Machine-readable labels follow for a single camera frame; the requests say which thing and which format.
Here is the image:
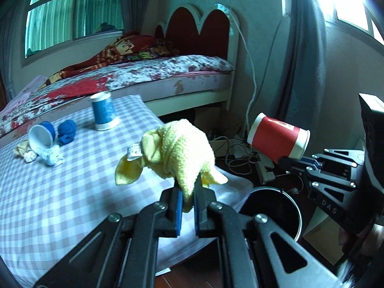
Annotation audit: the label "large framed window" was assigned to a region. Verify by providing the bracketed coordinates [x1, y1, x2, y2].
[21, 0, 125, 60]

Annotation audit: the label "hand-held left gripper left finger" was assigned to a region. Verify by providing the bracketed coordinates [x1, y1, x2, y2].
[33, 186, 184, 288]

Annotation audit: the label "dark blue paper cup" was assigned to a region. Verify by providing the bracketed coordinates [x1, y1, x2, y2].
[28, 121, 56, 152]

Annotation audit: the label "bright side window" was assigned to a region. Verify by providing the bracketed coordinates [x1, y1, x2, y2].
[330, 0, 384, 42]

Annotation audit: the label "red printed blanket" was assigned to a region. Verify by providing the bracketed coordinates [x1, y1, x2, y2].
[45, 31, 180, 84]

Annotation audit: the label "yellow cloth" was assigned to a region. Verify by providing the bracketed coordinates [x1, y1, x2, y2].
[115, 119, 228, 213]

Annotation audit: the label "floral bedsheet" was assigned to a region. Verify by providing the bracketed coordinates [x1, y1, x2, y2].
[0, 54, 234, 137]

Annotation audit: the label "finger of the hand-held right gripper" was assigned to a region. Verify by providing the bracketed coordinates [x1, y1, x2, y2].
[278, 156, 360, 192]
[312, 148, 365, 168]

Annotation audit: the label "white bed with red headboard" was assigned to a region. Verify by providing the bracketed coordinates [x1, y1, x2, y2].
[0, 4, 240, 138]

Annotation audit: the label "blue and white crumpled wrapper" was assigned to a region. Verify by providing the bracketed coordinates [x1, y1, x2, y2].
[39, 144, 65, 166]

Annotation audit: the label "light blue patterned paper cup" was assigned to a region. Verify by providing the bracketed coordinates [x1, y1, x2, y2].
[90, 91, 120, 131]

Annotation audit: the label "white cable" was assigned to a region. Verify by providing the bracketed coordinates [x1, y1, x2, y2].
[228, 15, 258, 126]

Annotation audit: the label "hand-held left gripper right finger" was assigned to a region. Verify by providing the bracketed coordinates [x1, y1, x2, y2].
[193, 183, 345, 288]

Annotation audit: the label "tangled floor cables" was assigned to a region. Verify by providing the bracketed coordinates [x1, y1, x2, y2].
[207, 129, 300, 192]

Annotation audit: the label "pink cloth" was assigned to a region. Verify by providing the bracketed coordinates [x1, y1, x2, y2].
[0, 75, 50, 111]

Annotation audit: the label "person's right hand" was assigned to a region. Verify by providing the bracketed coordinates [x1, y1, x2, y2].
[340, 223, 384, 264]

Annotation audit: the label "pale box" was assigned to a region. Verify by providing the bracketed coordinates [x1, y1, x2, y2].
[303, 207, 345, 264]

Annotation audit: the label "black trash bin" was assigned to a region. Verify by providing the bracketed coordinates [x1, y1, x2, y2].
[238, 186, 302, 243]

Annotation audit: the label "red paper cup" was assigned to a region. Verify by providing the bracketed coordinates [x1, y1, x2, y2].
[246, 112, 310, 159]

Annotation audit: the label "blue crumpled cloth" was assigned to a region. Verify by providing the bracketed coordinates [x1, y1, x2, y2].
[57, 119, 77, 145]

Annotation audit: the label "cream cloth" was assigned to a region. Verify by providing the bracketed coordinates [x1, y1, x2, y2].
[15, 142, 38, 163]

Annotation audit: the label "grey patterned curtain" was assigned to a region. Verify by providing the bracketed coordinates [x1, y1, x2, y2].
[282, 0, 327, 135]

